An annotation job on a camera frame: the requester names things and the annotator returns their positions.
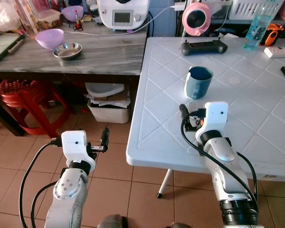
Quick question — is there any clear acrylic container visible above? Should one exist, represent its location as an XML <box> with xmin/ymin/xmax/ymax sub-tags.
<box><xmin>13</xmin><ymin>0</ymin><xmax>63</xmax><ymax>31</ymax></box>

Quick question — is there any white power strip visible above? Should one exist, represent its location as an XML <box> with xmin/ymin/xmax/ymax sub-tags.
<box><xmin>264</xmin><ymin>46</ymin><xmax>285</xmax><ymax>59</ymax></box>

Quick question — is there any clear blue water bottle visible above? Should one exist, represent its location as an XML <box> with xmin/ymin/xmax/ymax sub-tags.
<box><xmin>243</xmin><ymin>0</ymin><xmax>277</xmax><ymax>51</ymax></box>

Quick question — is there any white plastic bin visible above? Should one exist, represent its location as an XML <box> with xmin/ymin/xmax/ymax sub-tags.
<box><xmin>85</xmin><ymin>82</ymin><xmax>132</xmax><ymax>124</ymax></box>

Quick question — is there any white laundry basket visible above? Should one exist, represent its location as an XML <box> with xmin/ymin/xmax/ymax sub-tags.
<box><xmin>228</xmin><ymin>0</ymin><xmax>284</xmax><ymax>21</ymax></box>

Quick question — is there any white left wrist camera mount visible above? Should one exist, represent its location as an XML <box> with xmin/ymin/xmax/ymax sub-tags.
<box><xmin>61</xmin><ymin>130</ymin><xmax>97</xmax><ymax>165</ymax></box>

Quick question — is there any stainless steel bowl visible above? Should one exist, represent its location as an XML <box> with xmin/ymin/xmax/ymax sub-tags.
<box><xmin>53</xmin><ymin>42</ymin><xmax>83</xmax><ymax>60</ymax></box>

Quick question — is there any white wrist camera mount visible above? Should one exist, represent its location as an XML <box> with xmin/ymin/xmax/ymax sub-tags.
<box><xmin>195</xmin><ymin>101</ymin><xmax>229</xmax><ymax>144</ymax></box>
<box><xmin>61</xmin><ymin>130</ymin><xmax>97</xmax><ymax>165</ymax></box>

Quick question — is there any red plastic stool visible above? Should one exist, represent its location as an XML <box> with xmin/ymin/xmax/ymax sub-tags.
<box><xmin>0</xmin><ymin>79</ymin><xmax>71</xmax><ymax>138</ymax></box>

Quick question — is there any orange and black tool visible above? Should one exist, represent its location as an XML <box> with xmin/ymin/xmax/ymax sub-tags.
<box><xmin>263</xmin><ymin>23</ymin><xmax>285</xmax><ymax>47</ymax></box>

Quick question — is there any dark tray with green rim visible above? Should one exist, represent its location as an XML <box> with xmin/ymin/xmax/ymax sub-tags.
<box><xmin>0</xmin><ymin>32</ymin><xmax>26</xmax><ymax>64</ymax></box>

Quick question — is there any blue ceramic mug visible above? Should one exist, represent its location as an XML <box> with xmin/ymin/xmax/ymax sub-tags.
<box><xmin>184</xmin><ymin>66</ymin><xmax>214</xmax><ymax>100</ymax></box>

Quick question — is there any small purple plastic bowl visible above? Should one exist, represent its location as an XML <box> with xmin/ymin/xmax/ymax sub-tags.
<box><xmin>61</xmin><ymin>5</ymin><xmax>85</xmax><ymax>22</ymax></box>

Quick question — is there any white plastic folding table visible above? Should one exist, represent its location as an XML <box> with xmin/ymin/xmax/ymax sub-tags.
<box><xmin>126</xmin><ymin>37</ymin><xmax>285</xmax><ymax>184</ymax></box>

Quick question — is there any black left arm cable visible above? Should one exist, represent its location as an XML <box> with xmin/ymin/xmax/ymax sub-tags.
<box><xmin>19</xmin><ymin>138</ymin><xmax>63</xmax><ymax>228</ymax></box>

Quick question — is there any translucent plastic bag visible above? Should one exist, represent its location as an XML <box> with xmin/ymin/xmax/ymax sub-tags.
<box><xmin>0</xmin><ymin>2</ymin><xmax>23</xmax><ymax>33</ymax></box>

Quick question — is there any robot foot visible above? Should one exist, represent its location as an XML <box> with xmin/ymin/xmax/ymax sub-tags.
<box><xmin>96</xmin><ymin>214</ymin><xmax>130</xmax><ymax>228</ymax></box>

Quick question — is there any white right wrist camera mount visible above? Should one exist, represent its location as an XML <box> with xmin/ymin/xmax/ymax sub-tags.
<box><xmin>195</xmin><ymin>101</ymin><xmax>229</xmax><ymax>144</ymax></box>

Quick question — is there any pink round appliance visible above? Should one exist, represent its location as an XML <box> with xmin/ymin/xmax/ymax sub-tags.
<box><xmin>181</xmin><ymin>2</ymin><xmax>212</xmax><ymax>37</ymax></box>

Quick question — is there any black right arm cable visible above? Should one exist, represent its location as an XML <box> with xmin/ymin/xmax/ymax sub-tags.
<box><xmin>180</xmin><ymin>115</ymin><xmax>258</xmax><ymax>202</ymax></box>

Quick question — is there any grey wooden side table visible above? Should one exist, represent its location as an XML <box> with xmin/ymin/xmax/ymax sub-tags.
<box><xmin>0</xmin><ymin>21</ymin><xmax>150</xmax><ymax>137</ymax></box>

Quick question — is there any black handheld controller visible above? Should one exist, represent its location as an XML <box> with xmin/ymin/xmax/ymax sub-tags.
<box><xmin>181</xmin><ymin>39</ymin><xmax>228</xmax><ymax>57</ymax></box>

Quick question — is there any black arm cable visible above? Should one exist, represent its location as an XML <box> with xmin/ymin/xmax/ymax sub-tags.
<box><xmin>180</xmin><ymin>115</ymin><xmax>258</xmax><ymax>202</ymax></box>
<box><xmin>19</xmin><ymin>138</ymin><xmax>63</xmax><ymax>228</ymax></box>

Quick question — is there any large purple plastic bowl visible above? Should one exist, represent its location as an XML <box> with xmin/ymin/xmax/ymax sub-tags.
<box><xmin>35</xmin><ymin>28</ymin><xmax>65</xmax><ymax>50</ymax></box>

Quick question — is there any white kitchen machine with display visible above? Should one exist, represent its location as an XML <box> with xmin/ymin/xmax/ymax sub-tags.
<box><xmin>97</xmin><ymin>0</ymin><xmax>151</xmax><ymax>32</ymax></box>

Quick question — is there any white power cable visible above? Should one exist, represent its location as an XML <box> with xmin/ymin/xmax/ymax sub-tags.
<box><xmin>70</xmin><ymin>5</ymin><xmax>182</xmax><ymax>38</ymax></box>

